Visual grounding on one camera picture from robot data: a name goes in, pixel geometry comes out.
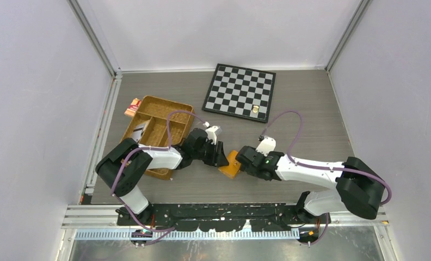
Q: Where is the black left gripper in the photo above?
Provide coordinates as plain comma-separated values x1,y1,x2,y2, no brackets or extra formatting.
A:
192,139,228,167

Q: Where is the orange leather card holder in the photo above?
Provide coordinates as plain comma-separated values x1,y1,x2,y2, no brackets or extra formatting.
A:
218,150,241,179

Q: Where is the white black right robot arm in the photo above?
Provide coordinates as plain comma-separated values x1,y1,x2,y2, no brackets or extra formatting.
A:
235,146,385,223

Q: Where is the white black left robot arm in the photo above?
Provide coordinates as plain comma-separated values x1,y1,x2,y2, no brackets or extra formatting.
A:
95,126,229,225

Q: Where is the remaining white tray card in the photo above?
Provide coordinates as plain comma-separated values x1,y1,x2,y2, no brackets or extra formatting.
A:
131,120,151,143

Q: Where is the red playing card box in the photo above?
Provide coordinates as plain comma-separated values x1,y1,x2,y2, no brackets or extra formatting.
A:
124,98,141,117

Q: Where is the black white chessboard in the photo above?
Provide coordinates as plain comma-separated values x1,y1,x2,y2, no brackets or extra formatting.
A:
202,64,276,123

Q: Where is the woven rattan divided tray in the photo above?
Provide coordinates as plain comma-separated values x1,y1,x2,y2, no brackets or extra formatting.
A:
121,95,196,181

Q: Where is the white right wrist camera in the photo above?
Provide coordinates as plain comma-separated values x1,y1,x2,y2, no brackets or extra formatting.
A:
256,135,276,156

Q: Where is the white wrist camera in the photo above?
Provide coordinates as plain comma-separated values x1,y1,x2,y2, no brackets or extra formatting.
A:
256,135,276,156
205,126,222,145

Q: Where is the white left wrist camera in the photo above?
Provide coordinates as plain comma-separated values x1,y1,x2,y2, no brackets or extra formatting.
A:
205,126,222,145

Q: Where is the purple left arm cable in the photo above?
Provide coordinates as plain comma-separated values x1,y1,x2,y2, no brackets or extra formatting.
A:
110,110,211,246

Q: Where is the aluminium slotted rail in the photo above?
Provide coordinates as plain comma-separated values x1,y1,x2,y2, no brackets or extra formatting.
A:
75,228,300,241

